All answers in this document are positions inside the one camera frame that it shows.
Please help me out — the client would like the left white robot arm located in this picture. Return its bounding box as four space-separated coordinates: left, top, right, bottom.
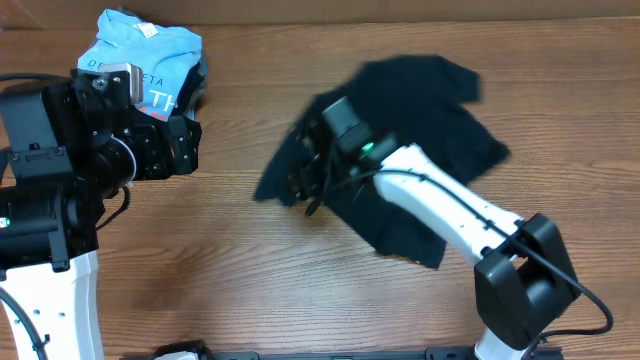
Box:
1 70 201 359

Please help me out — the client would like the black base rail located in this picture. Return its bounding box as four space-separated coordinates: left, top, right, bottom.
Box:
121 340 477 360

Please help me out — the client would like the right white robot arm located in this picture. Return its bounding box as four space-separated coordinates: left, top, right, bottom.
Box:
289 120 579 359

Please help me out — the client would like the black folded garment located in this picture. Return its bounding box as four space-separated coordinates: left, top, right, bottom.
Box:
171 55 208 120

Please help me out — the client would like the light blue folded t-shirt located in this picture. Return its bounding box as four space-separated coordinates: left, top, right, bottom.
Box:
77 9 203 120

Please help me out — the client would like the dark teal t-shirt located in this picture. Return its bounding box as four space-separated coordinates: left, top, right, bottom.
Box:
254 55 510 269

